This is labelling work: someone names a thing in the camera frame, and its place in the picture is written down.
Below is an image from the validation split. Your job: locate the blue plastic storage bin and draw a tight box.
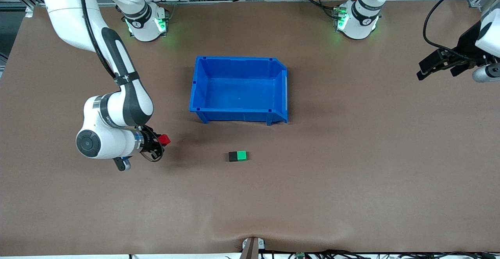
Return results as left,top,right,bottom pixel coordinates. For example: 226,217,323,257
189,55,289,126

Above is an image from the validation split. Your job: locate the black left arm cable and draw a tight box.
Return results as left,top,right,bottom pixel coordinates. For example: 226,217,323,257
423,0,500,62

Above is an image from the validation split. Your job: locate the table cover sheet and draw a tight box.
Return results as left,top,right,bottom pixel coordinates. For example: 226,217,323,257
0,0,500,256

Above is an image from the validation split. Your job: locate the metal table edge clamp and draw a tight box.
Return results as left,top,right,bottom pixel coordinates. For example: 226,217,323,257
241,237,266,259

